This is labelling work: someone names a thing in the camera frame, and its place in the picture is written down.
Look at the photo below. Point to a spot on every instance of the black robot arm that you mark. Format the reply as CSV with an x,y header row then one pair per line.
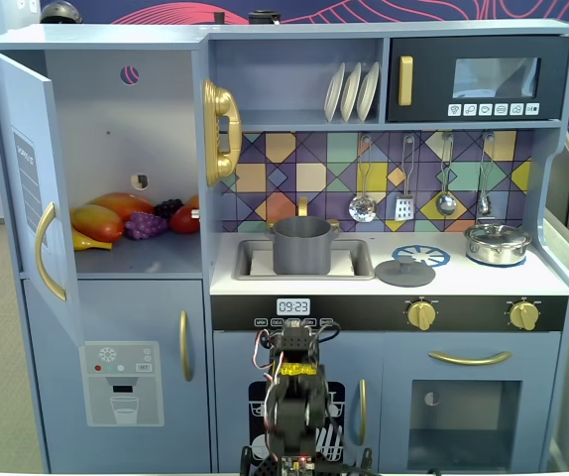
x,y
294,416

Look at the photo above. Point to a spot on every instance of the blue dishwasher door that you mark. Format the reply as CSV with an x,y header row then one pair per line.
x,y
230,372

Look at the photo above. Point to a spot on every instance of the gray plastic pot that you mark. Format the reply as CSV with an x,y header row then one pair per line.
x,y
302,253

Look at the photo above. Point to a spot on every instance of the gray toy sink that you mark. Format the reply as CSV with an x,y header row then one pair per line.
x,y
359,260

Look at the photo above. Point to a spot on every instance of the gray pot lid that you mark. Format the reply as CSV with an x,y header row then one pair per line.
x,y
403,275

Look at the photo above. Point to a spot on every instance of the gold stove knob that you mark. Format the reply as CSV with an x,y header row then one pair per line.
x,y
421,316
524,316

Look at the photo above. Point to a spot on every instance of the blue oven door with window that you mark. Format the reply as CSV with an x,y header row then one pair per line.
x,y
398,421

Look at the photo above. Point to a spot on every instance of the gold toy faucet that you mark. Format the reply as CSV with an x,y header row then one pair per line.
x,y
303,205

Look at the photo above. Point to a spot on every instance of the steel skimmer spoon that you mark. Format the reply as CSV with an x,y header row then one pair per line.
x,y
362,208

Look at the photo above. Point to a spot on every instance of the red toy tomato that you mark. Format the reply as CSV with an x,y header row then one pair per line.
x,y
184,222

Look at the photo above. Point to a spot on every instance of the steel slotted spatula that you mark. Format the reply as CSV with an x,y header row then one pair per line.
x,y
403,209

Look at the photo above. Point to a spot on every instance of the orange toy fruit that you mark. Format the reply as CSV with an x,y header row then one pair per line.
x,y
194,202

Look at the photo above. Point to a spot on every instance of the blue fridge door water dispenser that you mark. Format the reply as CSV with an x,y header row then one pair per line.
x,y
116,312

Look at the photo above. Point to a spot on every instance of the dark toy grapes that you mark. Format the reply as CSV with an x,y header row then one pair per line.
x,y
168,208

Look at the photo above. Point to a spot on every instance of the purple toy grapes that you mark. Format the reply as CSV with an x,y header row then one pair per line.
x,y
147,225

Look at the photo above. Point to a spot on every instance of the steel ladle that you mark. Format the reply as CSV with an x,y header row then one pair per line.
x,y
445,204

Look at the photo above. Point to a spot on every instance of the steel pot with lid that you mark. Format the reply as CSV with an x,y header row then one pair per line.
x,y
495,245

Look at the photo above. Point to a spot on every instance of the orange red toy mango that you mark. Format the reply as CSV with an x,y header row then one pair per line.
x,y
121,203

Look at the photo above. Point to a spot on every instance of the yellow toy banana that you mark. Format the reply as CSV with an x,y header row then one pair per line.
x,y
88,243

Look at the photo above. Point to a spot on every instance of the yellow red toy mango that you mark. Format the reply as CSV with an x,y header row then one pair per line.
x,y
96,223

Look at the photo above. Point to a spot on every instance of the hanging silver whisk utensil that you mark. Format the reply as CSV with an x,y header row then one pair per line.
x,y
484,204

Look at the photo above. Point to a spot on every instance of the white toy plate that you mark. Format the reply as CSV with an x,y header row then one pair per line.
x,y
350,94
333,96
368,91

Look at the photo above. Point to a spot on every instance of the gold toy telephone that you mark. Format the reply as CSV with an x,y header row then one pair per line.
x,y
222,104

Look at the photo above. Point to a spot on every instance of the black toy microwave door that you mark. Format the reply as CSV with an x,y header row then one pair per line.
x,y
433,74

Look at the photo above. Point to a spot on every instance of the blue toy kitchen unit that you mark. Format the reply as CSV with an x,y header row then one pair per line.
x,y
314,30

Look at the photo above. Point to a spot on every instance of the black cylinder object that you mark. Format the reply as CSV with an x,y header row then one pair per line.
x,y
263,17

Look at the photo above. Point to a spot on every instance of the small black object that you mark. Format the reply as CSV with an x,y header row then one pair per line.
x,y
219,18

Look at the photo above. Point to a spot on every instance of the black helmet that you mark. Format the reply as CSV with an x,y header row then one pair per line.
x,y
60,12

